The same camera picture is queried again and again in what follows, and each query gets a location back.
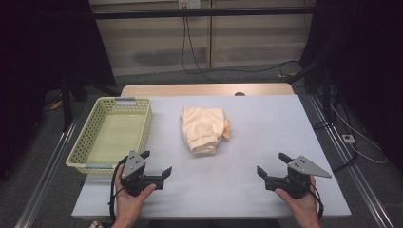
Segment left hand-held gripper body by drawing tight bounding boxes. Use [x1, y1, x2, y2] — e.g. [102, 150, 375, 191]
[120, 149, 165, 198]

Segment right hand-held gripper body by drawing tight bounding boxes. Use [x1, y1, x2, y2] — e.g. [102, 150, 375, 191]
[264, 155, 333, 200]

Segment pale green perforated plastic basket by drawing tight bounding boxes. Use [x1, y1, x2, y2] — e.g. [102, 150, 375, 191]
[65, 96, 154, 176]

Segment cream garment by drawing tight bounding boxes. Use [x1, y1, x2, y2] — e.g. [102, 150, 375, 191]
[180, 105, 231, 156]

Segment person's right hand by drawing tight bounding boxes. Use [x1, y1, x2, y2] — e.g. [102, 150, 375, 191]
[274, 175, 321, 223]

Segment person's left hand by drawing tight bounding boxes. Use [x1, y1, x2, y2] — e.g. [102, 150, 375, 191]
[113, 166, 158, 223]

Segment wooden table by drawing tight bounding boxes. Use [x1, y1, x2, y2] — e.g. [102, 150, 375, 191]
[120, 83, 296, 98]

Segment black stand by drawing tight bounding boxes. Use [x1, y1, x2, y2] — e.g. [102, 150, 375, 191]
[60, 73, 122, 133]

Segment black curtain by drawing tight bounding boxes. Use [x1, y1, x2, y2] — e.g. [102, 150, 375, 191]
[298, 0, 403, 165]
[0, 0, 117, 182]

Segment black horizontal bar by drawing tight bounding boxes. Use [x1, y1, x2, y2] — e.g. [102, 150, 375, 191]
[93, 7, 317, 20]

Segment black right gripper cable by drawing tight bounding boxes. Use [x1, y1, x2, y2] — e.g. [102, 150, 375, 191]
[308, 181, 325, 221]

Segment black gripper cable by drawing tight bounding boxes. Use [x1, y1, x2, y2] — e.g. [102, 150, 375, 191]
[108, 155, 129, 224]
[308, 181, 325, 221]

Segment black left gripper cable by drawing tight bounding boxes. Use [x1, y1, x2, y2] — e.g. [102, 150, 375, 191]
[108, 155, 129, 224]

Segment black floor cable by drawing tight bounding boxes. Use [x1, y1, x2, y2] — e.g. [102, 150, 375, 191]
[312, 94, 359, 174]

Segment metal floor rail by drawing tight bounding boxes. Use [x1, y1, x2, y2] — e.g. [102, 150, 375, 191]
[13, 119, 79, 228]
[308, 94, 395, 228]

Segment thin white cable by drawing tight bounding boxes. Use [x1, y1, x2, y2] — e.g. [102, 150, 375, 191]
[329, 104, 389, 165]

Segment long black wall cable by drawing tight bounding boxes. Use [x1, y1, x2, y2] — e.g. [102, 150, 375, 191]
[181, 16, 300, 76]

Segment short black wall cable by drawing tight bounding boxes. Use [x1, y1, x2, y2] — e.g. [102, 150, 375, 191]
[185, 16, 222, 84]

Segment white wall socket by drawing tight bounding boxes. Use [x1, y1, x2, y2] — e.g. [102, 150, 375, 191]
[178, 0, 202, 10]

